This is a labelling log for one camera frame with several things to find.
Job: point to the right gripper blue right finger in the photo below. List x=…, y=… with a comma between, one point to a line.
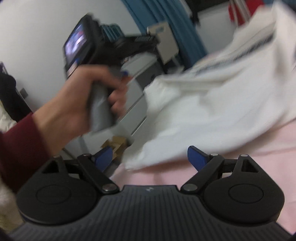
x=207, y=167

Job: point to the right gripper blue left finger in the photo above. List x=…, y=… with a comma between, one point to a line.
x=94, y=165

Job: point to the white garment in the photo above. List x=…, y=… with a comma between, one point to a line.
x=225, y=100

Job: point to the dark red sleeve forearm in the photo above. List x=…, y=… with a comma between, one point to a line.
x=23, y=152

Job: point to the person's left hand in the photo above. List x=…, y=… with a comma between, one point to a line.
x=66, y=117

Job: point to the grey drawer cabinet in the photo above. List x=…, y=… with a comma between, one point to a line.
x=144, y=68

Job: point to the blue curtain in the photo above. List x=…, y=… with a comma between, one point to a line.
x=147, y=13

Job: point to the red garment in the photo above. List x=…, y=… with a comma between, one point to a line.
x=241, y=11

